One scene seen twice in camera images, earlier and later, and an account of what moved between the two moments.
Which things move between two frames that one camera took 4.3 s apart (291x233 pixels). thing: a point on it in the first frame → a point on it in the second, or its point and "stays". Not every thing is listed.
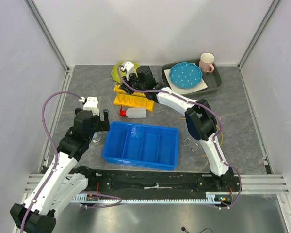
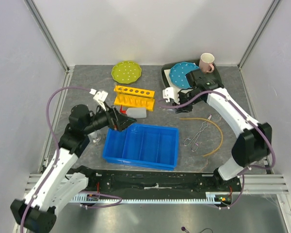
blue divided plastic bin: x=148 y=145 stays
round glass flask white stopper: x=96 y=139 stays
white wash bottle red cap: x=138 y=112 stays
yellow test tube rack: x=135 y=100 stays
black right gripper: x=126 y=89 → x=184 y=109
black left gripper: x=103 y=125 → x=116 y=120
